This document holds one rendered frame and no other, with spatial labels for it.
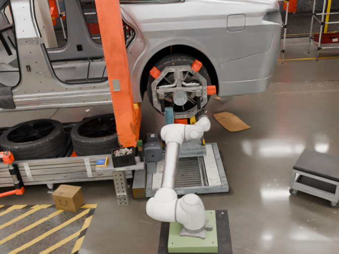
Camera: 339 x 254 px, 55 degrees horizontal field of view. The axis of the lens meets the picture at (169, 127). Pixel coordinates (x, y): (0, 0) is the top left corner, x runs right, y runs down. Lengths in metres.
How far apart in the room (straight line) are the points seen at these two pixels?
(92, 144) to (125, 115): 0.59
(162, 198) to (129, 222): 0.82
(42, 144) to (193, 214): 1.90
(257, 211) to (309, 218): 0.43
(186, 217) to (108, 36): 1.49
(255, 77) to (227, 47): 0.43
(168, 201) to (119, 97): 1.05
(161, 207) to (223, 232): 0.49
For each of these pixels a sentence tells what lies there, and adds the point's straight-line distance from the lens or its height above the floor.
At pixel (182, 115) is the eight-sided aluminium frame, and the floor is 0.61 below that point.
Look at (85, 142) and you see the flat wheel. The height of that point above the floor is 0.49.
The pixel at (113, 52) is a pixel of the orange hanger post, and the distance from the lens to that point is 2.69.
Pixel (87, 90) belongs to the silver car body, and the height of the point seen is 0.92.
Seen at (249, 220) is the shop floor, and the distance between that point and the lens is 2.96.
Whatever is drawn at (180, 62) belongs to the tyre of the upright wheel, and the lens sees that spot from 3.20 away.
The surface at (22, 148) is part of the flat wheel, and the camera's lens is 3.53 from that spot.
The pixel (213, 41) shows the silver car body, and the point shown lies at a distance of 3.20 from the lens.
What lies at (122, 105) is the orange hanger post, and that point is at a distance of 2.83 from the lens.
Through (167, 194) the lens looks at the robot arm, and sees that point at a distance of 2.25.
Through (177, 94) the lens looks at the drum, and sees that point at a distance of 3.07.
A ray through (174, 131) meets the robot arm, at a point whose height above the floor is 0.87.
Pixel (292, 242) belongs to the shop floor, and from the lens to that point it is 2.85.
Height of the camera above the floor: 2.03
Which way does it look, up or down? 27 degrees down
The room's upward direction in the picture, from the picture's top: 5 degrees counter-clockwise
